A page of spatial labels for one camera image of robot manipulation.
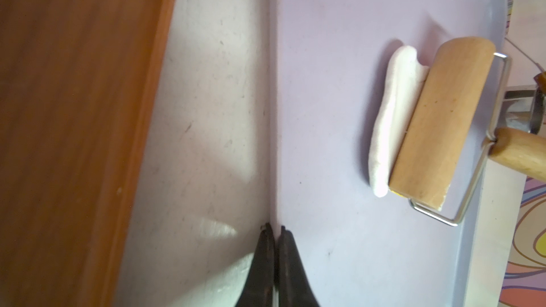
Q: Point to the wooden dough roller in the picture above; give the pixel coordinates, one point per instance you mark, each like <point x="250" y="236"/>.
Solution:
<point x="427" y="160"/>

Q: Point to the lilac plastic cutting mat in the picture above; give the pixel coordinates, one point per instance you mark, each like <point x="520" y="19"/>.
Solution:
<point x="329" y="59"/>

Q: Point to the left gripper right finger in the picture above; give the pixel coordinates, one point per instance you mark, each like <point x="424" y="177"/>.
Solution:
<point x="293" y="286"/>

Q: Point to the round metal cutter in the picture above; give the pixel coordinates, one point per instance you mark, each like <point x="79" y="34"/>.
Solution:
<point x="524" y="108"/>

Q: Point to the white dough piece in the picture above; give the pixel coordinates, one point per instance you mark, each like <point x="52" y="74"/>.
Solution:
<point x="404" y="80"/>

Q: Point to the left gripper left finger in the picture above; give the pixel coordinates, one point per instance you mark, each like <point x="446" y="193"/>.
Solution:
<point x="259" y="286"/>

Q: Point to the brown wooden tray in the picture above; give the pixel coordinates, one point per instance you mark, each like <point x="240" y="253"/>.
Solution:
<point x="78" y="83"/>

